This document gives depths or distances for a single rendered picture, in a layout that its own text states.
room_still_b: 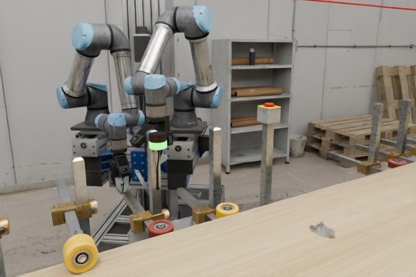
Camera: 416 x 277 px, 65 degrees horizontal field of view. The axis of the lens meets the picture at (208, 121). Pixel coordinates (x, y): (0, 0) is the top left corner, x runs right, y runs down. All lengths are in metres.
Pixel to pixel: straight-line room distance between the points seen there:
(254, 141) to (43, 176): 2.59
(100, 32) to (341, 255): 1.25
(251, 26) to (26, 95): 2.66
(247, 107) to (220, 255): 3.48
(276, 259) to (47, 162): 3.18
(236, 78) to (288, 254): 3.38
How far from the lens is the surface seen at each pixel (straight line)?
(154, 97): 1.19
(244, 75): 4.26
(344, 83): 5.38
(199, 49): 1.57
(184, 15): 1.52
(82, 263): 0.96
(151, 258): 0.98
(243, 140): 4.42
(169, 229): 1.08
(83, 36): 1.53
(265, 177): 1.45
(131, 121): 1.58
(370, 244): 1.12
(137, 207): 1.33
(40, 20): 3.69
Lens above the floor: 1.46
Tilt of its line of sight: 13 degrees down
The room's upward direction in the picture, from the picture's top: straight up
